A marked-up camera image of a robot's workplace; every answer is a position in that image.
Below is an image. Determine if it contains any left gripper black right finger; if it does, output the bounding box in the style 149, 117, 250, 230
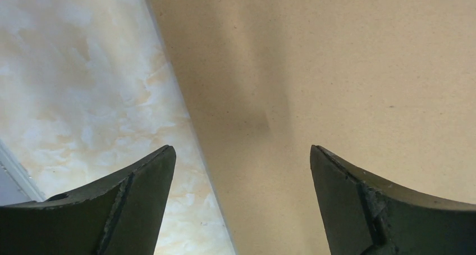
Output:
310, 145, 475, 254

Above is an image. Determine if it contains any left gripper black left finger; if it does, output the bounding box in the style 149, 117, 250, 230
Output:
1, 145, 176, 254

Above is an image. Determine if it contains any brown cardboard backing board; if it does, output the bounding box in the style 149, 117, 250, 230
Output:
149, 0, 475, 254

